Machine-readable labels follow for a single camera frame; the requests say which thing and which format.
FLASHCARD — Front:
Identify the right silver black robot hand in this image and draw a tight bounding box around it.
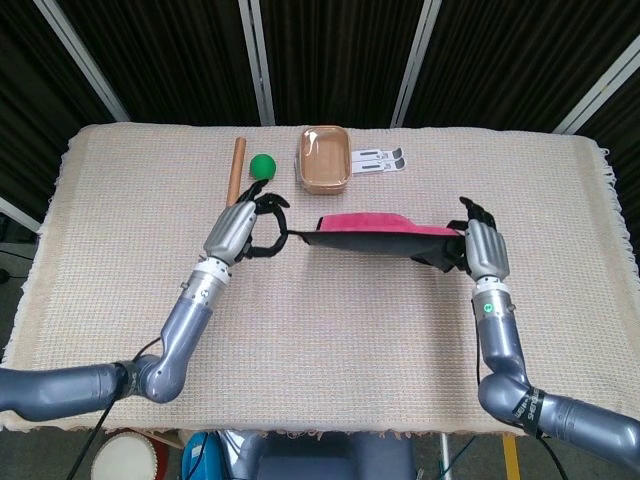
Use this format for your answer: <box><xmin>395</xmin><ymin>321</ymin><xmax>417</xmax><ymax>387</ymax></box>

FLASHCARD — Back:
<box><xmin>446</xmin><ymin>196</ymin><xmax>512</xmax><ymax>282</ymax></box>

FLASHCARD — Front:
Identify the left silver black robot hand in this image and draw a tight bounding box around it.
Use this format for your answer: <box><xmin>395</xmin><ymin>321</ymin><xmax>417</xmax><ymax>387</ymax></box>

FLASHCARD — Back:
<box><xmin>202</xmin><ymin>180</ymin><xmax>291</xmax><ymax>266</ymax></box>

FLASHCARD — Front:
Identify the pink black-edged cloth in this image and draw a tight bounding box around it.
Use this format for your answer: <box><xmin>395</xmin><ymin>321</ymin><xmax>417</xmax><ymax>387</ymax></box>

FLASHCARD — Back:
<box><xmin>279</xmin><ymin>212</ymin><xmax>469</xmax><ymax>275</ymax></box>

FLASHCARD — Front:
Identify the wooden rolling pin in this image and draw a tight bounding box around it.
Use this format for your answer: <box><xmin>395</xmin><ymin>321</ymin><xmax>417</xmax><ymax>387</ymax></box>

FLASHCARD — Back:
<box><xmin>224</xmin><ymin>137</ymin><xmax>248</xmax><ymax>209</ymax></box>

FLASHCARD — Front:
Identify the green ball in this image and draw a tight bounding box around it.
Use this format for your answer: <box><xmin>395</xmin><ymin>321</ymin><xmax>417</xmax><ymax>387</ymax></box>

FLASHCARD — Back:
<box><xmin>248</xmin><ymin>153</ymin><xmax>278</xmax><ymax>182</ymax></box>

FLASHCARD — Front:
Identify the tan plastic container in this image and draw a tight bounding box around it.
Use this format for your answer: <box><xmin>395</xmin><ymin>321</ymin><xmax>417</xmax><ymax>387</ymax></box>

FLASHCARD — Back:
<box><xmin>293</xmin><ymin>125</ymin><xmax>351</xmax><ymax>196</ymax></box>

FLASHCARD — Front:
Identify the white folding stand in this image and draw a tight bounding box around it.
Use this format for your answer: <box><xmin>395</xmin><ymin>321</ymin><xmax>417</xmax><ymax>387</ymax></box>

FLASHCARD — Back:
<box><xmin>348</xmin><ymin>147</ymin><xmax>407</xmax><ymax>176</ymax></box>

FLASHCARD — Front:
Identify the beige woven tablecloth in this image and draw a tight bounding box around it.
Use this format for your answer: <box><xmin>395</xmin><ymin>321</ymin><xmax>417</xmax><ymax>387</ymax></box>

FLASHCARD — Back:
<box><xmin>0</xmin><ymin>122</ymin><xmax>631</xmax><ymax>441</ymax></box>

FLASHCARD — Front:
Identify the yellow bar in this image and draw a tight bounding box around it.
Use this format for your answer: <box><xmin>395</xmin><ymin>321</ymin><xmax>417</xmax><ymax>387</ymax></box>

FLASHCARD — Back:
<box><xmin>502</xmin><ymin>437</ymin><xmax>521</xmax><ymax>480</ymax></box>

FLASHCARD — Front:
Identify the blue plastic object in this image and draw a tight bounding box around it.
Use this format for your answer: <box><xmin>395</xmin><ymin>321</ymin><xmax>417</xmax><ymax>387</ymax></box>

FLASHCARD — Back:
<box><xmin>180</xmin><ymin>430</ymin><xmax>221</xmax><ymax>480</ymax></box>

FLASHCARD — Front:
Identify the grey blue robot torso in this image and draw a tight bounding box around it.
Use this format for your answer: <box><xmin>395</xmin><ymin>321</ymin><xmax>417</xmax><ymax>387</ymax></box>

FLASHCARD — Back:
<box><xmin>219</xmin><ymin>428</ymin><xmax>416</xmax><ymax>480</ymax></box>

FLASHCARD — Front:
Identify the white drum with red rim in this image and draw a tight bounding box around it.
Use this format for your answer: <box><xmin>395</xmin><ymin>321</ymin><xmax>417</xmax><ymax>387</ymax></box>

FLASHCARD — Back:
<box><xmin>91</xmin><ymin>430</ymin><xmax>169</xmax><ymax>480</ymax></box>

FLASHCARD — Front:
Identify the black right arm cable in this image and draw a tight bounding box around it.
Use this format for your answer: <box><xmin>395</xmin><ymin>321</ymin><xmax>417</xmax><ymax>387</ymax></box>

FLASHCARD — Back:
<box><xmin>473</xmin><ymin>319</ymin><xmax>569</xmax><ymax>480</ymax></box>

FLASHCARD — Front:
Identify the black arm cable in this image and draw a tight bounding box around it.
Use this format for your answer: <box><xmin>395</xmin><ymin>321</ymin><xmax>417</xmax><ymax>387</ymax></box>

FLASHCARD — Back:
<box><xmin>64</xmin><ymin>337</ymin><xmax>166</xmax><ymax>480</ymax></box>
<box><xmin>473</xmin><ymin>319</ymin><xmax>569</xmax><ymax>480</ymax></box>

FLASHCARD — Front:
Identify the black printed strap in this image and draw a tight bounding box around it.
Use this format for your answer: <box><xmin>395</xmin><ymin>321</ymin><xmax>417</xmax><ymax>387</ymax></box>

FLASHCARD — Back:
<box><xmin>512</xmin><ymin>387</ymin><xmax>546</xmax><ymax>437</ymax></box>

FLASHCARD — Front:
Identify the white partition frame post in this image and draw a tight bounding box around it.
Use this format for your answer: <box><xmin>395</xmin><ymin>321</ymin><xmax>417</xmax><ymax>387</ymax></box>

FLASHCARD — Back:
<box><xmin>0</xmin><ymin>196</ymin><xmax>42</xmax><ymax>234</ymax></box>
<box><xmin>389</xmin><ymin>0</ymin><xmax>444</xmax><ymax>129</ymax></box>
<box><xmin>32</xmin><ymin>0</ymin><xmax>131</xmax><ymax>123</ymax></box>
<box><xmin>238</xmin><ymin>0</ymin><xmax>277</xmax><ymax>126</ymax></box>
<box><xmin>552</xmin><ymin>39</ymin><xmax>640</xmax><ymax>135</ymax></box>

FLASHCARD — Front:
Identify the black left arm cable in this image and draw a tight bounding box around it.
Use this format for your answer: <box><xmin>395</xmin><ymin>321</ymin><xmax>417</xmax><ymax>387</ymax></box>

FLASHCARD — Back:
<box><xmin>64</xmin><ymin>337</ymin><xmax>166</xmax><ymax>480</ymax></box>

